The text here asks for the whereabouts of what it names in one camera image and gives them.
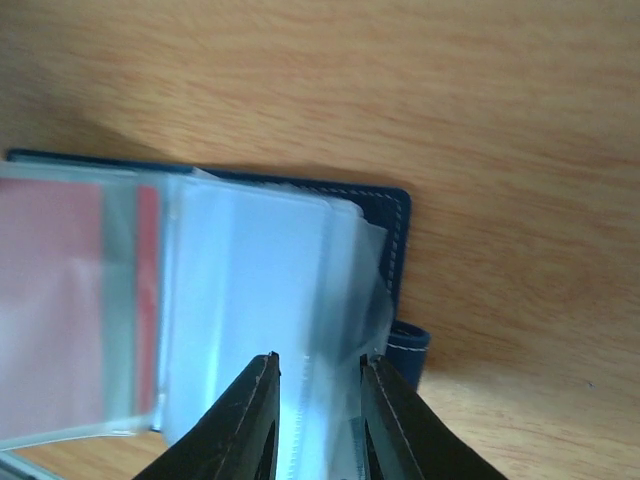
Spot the red card in holder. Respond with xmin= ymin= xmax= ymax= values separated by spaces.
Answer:
xmin=1 ymin=179 xmax=160 ymax=437

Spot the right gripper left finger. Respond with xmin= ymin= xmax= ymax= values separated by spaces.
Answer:
xmin=136 ymin=352 xmax=281 ymax=480

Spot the dark blue card holder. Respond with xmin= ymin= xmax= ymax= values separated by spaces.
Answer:
xmin=1 ymin=150 xmax=428 ymax=479

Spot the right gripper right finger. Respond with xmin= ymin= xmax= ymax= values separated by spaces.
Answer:
xmin=360 ymin=355 xmax=505 ymax=479

